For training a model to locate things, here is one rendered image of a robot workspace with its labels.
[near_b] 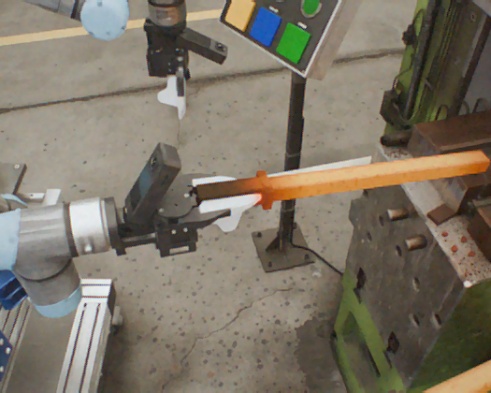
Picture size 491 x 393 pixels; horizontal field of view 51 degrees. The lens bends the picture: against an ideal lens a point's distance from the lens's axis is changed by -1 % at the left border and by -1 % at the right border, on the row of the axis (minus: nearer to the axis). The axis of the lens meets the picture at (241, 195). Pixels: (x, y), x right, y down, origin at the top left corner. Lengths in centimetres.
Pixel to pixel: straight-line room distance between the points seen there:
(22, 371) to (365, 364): 102
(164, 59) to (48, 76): 208
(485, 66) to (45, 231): 93
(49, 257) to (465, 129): 82
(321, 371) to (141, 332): 63
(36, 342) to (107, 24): 110
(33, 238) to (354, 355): 121
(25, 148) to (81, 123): 30
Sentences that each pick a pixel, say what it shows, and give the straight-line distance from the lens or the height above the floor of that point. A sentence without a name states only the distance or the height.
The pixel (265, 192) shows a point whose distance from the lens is 71.
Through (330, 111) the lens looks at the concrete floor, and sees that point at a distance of 274.
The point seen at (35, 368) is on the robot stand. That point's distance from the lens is 170.
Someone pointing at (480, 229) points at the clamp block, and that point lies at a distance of 100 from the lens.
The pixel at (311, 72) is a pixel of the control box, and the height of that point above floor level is 96.
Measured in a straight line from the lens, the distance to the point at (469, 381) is 79.
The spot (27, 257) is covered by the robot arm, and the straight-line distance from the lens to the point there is 71.
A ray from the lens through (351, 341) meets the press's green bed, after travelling 172.
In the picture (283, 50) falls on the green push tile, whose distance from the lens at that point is 128.
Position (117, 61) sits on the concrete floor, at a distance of 317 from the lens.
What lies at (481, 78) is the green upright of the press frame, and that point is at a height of 102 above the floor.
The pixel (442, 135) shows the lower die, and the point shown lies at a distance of 110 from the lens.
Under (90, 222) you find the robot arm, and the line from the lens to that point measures 69.
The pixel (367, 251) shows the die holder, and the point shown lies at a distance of 131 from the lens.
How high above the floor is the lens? 165
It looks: 47 degrees down
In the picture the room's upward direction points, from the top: straight up
